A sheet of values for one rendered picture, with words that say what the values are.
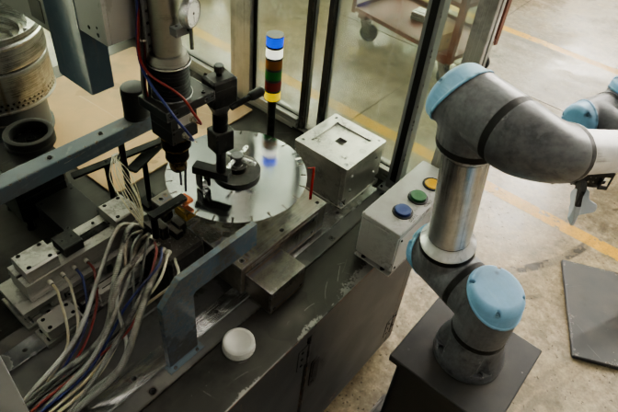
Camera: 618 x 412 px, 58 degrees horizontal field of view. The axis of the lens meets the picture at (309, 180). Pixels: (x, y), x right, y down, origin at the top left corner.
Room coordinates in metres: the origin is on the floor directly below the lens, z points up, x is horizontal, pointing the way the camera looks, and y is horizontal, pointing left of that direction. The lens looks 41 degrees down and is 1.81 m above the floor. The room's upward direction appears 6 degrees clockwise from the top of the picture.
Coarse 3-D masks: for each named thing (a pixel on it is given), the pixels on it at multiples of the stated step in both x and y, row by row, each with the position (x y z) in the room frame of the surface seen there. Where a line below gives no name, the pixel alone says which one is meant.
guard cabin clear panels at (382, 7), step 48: (288, 0) 1.52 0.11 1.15; (384, 0) 1.33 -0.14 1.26; (48, 48) 1.71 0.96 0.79; (288, 48) 1.51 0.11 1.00; (336, 48) 1.41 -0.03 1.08; (384, 48) 1.32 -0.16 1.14; (288, 96) 1.50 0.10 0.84; (336, 96) 1.40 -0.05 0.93; (384, 96) 1.30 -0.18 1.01; (432, 144) 1.20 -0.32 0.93
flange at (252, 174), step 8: (232, 168) 0.97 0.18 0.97; (240, 168) 0.97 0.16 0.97; (248, 168) 0.99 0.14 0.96; (256, 168) 0.99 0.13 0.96; (232, 176) 0.96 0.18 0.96; (240, 176) 0.96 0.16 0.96; (248, 176) 0.96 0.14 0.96; (256, 176) 0.97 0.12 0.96; (224, 184) 0.93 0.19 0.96; (232, 184) 0.93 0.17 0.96; (240, 184) 0.93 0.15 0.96; (248, 184) 0.94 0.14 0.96
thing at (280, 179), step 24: (192, 144) 1.07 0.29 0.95; (240, 144) 1.09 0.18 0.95; (264, 144) 1.10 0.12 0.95; (168, 168) 0.97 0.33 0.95; (264, 168) 1.01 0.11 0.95; (288, 168) 1.02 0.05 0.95; (192, 192) 0.90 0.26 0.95; (216, 192) 0.91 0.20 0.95; (240, 192) 0.92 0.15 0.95; (264, 192) 0.93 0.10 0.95; (288, 192) 0.94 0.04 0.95; (216, 216) 0.83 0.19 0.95; (240, 216) 0.84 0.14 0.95; (264, 216) 0.85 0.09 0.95
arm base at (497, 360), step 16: (448, 320) 0.75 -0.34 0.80; (448, 336) 0.70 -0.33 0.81; (448, 352) 0.67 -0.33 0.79; (464, 352) 0.65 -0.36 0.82; (480, 352) 0.64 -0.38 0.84; (496, 352) 0.65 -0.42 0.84; (448, 368) 0.65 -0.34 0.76; (464, 368) 0.64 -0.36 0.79; (480, 368) 0.64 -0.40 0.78; (496, 368) 0.65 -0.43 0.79
